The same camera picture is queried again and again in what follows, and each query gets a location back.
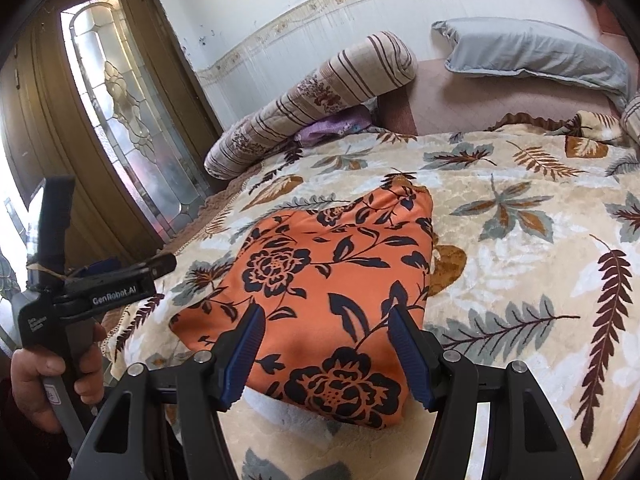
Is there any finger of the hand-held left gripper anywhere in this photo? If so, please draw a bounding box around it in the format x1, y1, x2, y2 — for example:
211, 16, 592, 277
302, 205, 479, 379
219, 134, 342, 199
127, 252, 179, 281

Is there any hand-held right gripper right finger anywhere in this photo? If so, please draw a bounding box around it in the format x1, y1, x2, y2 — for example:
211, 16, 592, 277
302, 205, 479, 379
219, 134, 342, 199
388, 305, 586, 480

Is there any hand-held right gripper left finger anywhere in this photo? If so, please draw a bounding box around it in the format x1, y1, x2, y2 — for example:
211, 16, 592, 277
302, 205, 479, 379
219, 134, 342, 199
70, 304, 266, 480

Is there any orange floral garment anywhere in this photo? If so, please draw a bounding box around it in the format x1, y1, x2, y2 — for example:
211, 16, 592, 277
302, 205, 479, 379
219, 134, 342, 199
169, 180, 435, 432

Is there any person's left forearm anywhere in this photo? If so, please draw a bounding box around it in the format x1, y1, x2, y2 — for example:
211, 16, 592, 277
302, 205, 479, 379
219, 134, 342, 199
0, 377, 76, 480

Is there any person's left hand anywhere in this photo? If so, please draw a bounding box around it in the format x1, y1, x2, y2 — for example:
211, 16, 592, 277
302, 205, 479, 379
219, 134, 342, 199
10, 324, 109, 434

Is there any leaf print blanket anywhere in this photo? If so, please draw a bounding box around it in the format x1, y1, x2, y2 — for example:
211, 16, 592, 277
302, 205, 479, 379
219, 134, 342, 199
102, 112, 640, 480

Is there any wooden door with glass panel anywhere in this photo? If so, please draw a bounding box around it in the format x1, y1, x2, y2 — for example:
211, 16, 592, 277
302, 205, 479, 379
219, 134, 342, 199
0, 0, 224, 261

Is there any purple cloth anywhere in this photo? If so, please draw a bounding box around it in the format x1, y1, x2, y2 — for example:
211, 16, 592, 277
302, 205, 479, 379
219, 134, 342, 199
294, 107, 374, 147

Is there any striped beige rolled quilt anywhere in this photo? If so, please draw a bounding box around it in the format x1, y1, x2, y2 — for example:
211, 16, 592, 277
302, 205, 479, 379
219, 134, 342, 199
204, 31, 419, 180

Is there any brown bed sheet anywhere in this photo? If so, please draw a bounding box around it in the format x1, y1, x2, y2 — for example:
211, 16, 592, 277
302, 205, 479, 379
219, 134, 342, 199
377, 57, 626, 136

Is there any checked beige pillow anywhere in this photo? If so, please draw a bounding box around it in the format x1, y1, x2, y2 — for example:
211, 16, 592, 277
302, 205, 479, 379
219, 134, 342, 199
620, 92, 640, 149

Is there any grey pillow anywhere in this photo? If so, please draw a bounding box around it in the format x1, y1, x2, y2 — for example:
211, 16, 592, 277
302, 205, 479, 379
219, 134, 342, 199
431, 17, 632, 111

